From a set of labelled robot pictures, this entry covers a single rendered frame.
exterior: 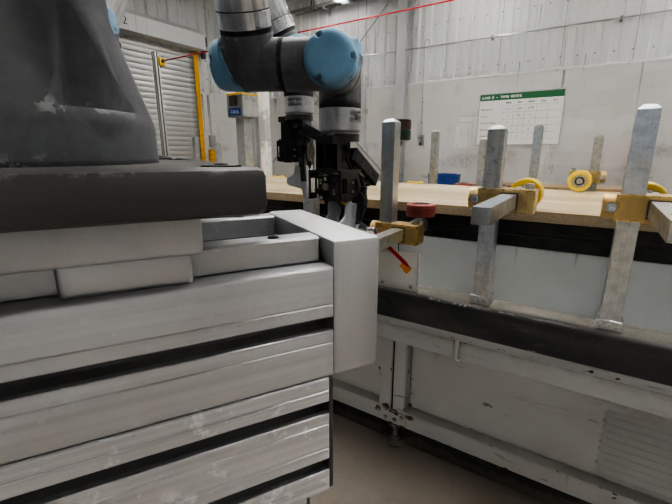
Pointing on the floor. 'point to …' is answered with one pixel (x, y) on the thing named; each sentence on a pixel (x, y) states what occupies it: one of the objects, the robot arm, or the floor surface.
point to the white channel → (265, 133)
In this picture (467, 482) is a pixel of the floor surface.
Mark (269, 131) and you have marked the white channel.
